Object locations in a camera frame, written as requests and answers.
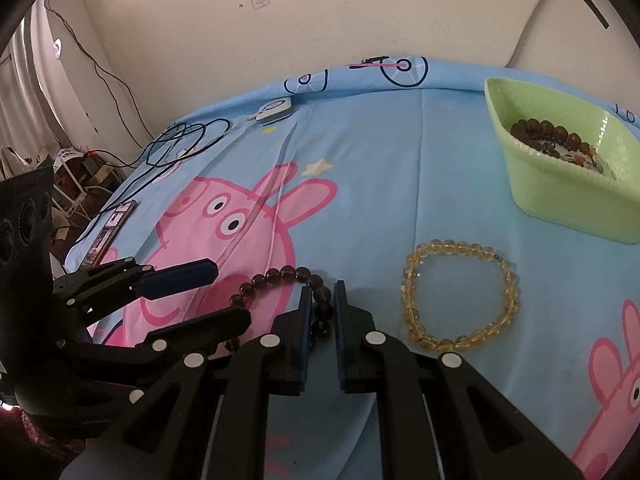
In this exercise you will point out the small pink wall sticker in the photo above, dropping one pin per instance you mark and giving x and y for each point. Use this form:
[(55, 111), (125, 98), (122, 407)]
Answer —
[(260, 1)]

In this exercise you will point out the green plastic bowl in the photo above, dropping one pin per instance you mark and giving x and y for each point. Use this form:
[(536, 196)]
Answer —
[(560, 200)]

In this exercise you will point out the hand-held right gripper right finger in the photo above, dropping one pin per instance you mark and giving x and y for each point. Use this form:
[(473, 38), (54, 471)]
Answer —
[(340, 325)]

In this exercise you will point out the cluttered white metal rack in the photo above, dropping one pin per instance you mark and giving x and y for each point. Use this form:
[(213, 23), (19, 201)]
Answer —
[(80, 180)]

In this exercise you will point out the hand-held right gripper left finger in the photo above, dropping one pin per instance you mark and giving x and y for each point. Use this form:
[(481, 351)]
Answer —
[(305, 325)]

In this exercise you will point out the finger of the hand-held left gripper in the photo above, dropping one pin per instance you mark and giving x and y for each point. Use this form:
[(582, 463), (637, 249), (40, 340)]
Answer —
[(175, 277), (200, 323)]

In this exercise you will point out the white square device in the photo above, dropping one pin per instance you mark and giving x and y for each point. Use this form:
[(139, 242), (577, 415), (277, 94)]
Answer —
[(275, 109)]

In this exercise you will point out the blue cartoon pig blanket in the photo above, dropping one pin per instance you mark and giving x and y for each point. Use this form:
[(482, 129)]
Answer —
[(400, 185)]

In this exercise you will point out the smartphone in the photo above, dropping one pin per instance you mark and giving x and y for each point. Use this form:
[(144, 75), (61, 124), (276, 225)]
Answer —
[(107, 235)]

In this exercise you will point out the white curtain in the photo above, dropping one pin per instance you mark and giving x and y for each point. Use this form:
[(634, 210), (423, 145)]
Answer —
[(30, 85)]

